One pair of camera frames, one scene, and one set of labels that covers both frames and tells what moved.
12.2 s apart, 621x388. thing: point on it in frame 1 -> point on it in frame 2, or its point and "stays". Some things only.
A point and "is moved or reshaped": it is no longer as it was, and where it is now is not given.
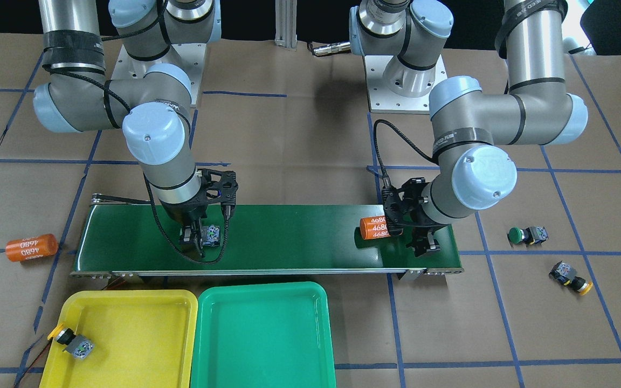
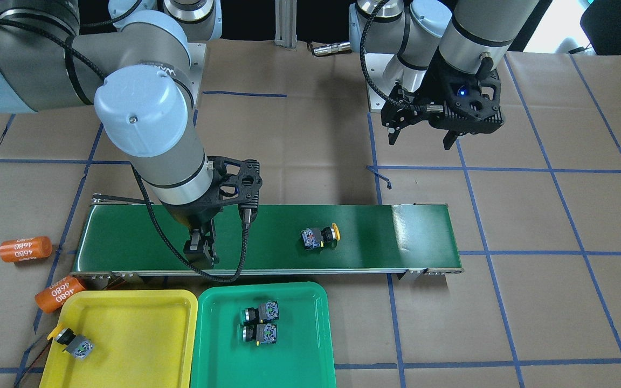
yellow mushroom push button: (566, 274) -> (314, 238)
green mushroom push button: (537, 235) -> (264, 333)
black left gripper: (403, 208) -> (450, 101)
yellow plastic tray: (140, 338) stays
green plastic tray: (276, 335) stays
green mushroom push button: (211, 235) is moved or reshaped
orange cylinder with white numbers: (32, 247) stays
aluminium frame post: (285, 23) stays
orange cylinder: (373, 227) -> (53, 296)
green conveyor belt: (263, 241) stays
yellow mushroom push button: (78, 345) stays
